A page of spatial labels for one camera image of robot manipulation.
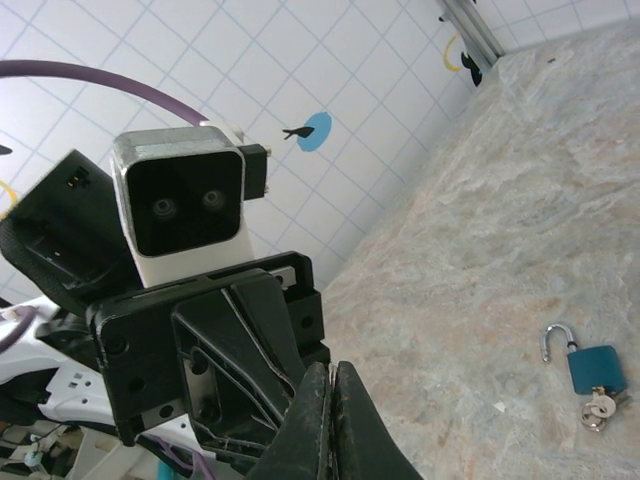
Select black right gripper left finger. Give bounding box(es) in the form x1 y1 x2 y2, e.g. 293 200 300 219
249 360 332 480

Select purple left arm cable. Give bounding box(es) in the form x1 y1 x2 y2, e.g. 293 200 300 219
0 59 214 480

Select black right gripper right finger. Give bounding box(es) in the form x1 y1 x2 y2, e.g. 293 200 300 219
331 359 427 480

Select fish in yellow ring sticker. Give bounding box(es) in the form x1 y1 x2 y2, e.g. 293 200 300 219
443 32 485 90

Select aluminium frame post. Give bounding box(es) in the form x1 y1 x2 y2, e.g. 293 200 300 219
438 0 506 69

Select blue padlock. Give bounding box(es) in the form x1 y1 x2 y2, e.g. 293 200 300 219
539 323 629 397

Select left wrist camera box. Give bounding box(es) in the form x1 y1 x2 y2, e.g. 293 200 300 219
109 122 274 290

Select silver keys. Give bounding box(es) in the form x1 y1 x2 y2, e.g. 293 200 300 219
579 385 632 434

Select fish on blue disc sticker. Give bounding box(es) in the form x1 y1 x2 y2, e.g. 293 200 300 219
282 112 334 154

